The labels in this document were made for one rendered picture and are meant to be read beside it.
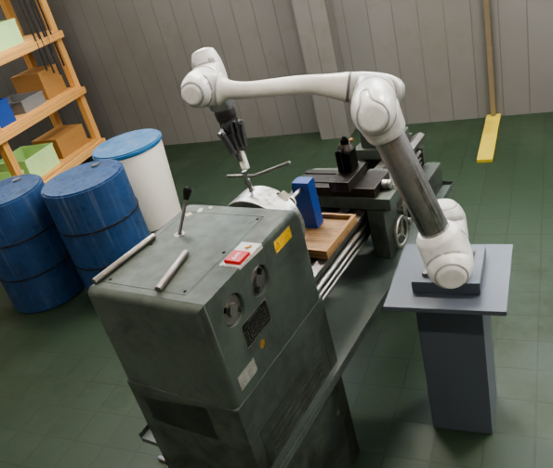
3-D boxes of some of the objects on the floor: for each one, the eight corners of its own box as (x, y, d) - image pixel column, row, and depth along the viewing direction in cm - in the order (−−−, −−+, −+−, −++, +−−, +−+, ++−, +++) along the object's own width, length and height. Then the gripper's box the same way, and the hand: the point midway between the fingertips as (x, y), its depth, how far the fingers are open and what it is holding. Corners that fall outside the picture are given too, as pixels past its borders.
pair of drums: (58, 258, 507) (11, 164, 465) (177, 257, 458) (138, 153, 417) (-3, 313, 450) (-61, 212, 408) (126, 318, 401) (75, 204, 359)
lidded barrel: (137, 206, 564) (109, 134, 530) (195, 198, 548) (170, 123, 513) (111, 240, 514) (78, 162, 480) (175, 232, 498) (145, 151, 463)
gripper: (218, 114, 205) (242, 176, 215) (242, 99, 213) (264, 160, 223) (204, 116, 210) (227, 176, 219) (228, 101, 218) (249, 161, 228)
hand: (243, 160), depth 220 cm, fingers closed
